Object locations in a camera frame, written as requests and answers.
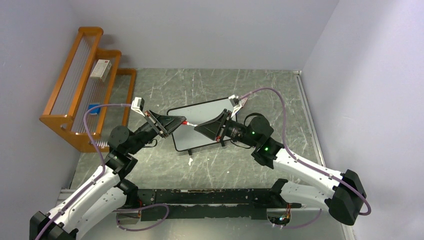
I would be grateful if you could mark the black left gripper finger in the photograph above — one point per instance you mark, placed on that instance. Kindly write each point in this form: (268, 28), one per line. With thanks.
(175, 117)
(171, 127)

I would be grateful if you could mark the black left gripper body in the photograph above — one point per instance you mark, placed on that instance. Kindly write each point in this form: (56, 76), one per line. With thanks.
(152, 120)

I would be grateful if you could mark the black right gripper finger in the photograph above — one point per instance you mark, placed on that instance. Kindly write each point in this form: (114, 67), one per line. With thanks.
(216, 122)
(209, 130)

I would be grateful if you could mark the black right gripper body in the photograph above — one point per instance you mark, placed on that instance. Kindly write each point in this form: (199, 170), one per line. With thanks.
(221, 132)

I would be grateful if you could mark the white marker pen body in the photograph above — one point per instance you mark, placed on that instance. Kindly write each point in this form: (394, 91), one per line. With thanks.
(192, 124)

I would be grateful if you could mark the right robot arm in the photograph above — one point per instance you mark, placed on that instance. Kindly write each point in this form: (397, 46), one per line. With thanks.
(340, 193)

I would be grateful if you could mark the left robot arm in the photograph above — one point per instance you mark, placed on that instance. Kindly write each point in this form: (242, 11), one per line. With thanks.
(107, 189)

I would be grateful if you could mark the blue eraser on rack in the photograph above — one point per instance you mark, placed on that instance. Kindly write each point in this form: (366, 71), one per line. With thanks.
(94, 109)

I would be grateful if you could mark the white red box on rack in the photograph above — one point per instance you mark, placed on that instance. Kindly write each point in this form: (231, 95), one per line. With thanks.
(101, 69)

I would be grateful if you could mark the orange wooden tiered rack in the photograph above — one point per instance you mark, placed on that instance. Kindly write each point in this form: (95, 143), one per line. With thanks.
(75, 91)

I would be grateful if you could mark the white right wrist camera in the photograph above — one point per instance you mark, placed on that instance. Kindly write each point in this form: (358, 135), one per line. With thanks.
(237, 104)

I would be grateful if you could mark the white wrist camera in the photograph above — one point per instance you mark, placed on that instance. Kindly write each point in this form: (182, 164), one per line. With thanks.
(137, 105)
(237, 104)

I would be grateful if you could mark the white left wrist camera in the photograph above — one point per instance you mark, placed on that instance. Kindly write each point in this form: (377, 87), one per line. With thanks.
(137, 105)

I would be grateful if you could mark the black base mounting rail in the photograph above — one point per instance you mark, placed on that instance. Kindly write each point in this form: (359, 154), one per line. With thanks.
(252, 203)

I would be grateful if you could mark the aluminium frame rail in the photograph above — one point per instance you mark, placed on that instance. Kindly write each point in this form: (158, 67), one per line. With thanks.
(108, 190)

